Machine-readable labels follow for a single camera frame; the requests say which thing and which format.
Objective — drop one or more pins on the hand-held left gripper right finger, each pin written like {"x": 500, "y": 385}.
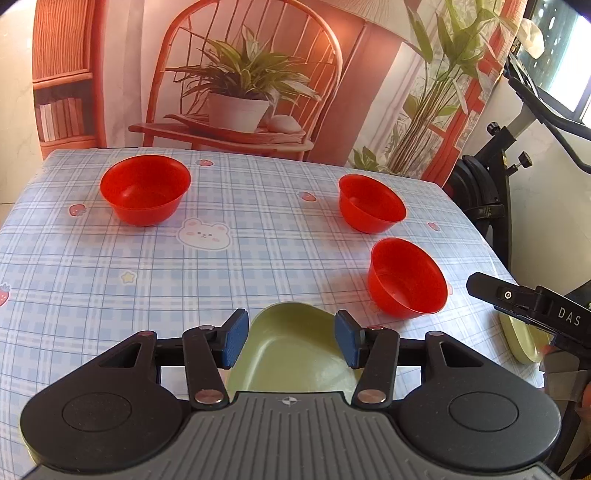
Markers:
{"x": 347, "y": 339}

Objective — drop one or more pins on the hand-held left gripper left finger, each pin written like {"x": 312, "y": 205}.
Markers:
{"x": 236, "y": 339}

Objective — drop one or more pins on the black exercise bike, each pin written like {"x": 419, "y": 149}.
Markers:
{"x": 485, "y": 194}

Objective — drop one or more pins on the printed wall backdrop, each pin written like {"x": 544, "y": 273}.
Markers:
{"x": 369, "y": 92}

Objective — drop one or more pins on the white cloth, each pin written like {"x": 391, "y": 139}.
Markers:
{"x": 531, "y": 37}

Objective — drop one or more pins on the window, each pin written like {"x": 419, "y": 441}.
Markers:
{"x": 561, "y": 50}

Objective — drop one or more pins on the red bowl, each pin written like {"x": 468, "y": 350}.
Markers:
{"x": 406, "y": 279}
{"x": 369, "y": 203}
{"x": 145, "y": 189}

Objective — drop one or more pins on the green plate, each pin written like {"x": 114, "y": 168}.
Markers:
{"x": 521, "y": 341}
{"x": 291, "y": 355}

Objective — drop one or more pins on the person's right hand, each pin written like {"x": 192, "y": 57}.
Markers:
{"x": 561, "y": 376}

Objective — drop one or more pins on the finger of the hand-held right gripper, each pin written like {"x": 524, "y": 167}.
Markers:
{"x": 501, "y": 293}

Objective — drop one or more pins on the blue checked tablecloth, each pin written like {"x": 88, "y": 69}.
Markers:
{"x": 277, "y": 240}

